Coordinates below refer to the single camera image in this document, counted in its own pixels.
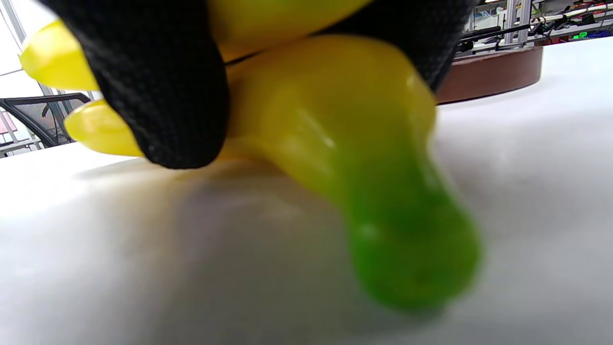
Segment person's right hand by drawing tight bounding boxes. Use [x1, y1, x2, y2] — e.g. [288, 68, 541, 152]
[38, 0, 479, 169]

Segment black elastic band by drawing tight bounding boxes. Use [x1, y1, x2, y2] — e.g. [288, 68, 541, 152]
[224, 50, 261, 65]

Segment yellow plastic banana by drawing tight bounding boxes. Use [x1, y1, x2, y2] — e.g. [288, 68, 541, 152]
[65, 34, 482, 312]
[19, 0, 374, 92]

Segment black office chair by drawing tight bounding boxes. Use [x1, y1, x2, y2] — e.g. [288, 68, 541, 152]
[0, 92, 91, 149]

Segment brown wooden hook stand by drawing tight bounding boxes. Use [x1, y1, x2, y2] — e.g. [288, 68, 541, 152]
[435, 46, 545, 105]

